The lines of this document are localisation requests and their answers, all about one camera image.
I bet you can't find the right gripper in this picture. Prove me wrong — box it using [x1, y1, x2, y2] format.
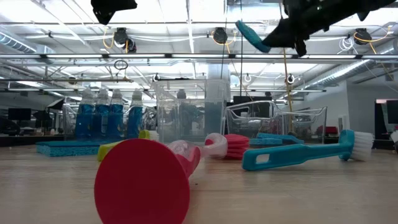
[262, 0, 346, 57]

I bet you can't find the blue dish soap bottle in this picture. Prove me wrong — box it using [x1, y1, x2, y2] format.
[107, 89, 124, 139]
[75, 88, 95, 139]
[126, 89, 144, 139]
[93, 88, 109, 139]

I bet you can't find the green dish brush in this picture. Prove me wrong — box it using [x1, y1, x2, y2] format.
[97, 129, 159, 162]

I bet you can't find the red suction cup dish brush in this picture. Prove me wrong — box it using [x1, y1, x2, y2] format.
[94, 133, 250, 224]

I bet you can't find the black computer monitor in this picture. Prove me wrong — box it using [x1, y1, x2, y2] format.
[7, 108, 32, 121]
[233, 95, 273, 119]

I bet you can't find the blue dish brush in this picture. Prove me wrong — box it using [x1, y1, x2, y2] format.
[241, 129, 374, 172]

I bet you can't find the person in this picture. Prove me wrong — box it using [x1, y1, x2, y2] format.
[175, 89, 200, 131]

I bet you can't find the clear plastic storage box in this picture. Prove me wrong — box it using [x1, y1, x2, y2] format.
[152, 79, 230, 144]

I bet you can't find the black ceiling cable reel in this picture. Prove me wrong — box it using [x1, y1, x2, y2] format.
[112, 27, 137, 54]
[212, 27, 229, 45]
[353, 27, 373, 46]

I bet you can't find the black cable loop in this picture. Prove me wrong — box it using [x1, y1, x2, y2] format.
[113, 59, 129, 71]

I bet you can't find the black power cable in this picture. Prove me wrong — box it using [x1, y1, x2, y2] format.
[239, 0, 244, 97]

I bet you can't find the silver ventilation duct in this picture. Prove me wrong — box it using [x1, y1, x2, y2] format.
[0, 30, 38, 54]
[310, 40, 398, 88]

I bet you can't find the clear plastic handled bin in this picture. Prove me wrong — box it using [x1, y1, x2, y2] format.
[62, 101, 158, 141]
[225, 100, 328, 144]

